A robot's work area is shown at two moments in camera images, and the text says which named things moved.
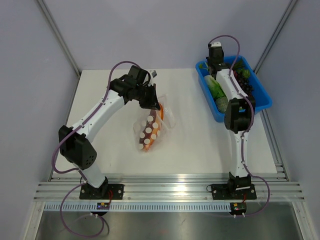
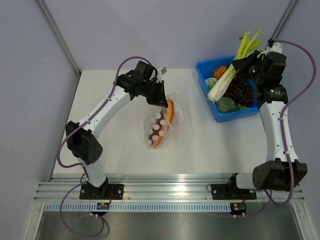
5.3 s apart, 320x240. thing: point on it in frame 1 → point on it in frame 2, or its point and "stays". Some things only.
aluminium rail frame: (169, 187) stays
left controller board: (103, 205) stays
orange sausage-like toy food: (151, 129) → (161, 124)
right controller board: (237, 208) stays
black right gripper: (208, 60) → (242, 66)
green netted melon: (222, 104) stays
